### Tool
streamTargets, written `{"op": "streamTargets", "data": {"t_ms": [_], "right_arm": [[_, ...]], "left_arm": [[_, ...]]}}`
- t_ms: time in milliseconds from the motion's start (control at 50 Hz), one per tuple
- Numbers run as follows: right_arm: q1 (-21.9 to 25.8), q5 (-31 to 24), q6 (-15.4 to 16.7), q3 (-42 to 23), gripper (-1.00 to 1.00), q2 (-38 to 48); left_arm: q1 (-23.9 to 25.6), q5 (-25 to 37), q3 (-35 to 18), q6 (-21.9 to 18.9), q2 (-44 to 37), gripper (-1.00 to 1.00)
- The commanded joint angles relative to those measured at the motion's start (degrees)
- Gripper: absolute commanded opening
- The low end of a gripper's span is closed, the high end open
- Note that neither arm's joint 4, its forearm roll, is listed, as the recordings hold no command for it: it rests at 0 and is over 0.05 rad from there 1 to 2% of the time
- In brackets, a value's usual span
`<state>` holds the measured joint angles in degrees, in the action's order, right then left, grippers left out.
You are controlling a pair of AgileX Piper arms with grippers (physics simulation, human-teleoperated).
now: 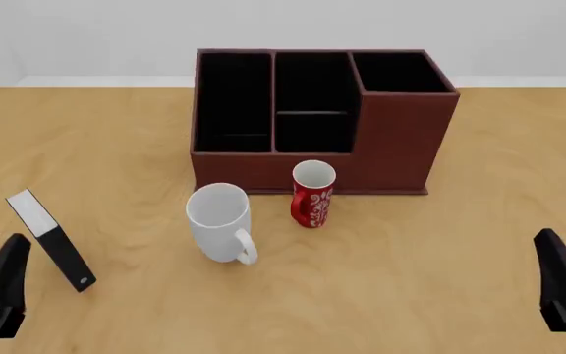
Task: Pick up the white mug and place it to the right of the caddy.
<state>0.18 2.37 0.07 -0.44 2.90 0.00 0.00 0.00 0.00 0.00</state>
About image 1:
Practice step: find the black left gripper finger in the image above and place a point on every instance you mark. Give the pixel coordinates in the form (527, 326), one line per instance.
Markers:
(3, 269)

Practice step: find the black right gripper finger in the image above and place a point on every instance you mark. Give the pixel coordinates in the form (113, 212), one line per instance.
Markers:
(560, 265)

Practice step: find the red-brown desk caddy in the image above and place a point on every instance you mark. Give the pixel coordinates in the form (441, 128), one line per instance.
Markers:
(401, 147)

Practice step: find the white mug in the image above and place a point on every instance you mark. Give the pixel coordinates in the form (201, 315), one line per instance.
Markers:
(216, 225)

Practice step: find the red patterned mug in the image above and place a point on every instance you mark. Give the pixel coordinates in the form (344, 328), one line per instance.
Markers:
(318, 206)

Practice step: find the black book with white pages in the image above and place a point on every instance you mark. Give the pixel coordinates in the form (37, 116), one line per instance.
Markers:
(59, 250)

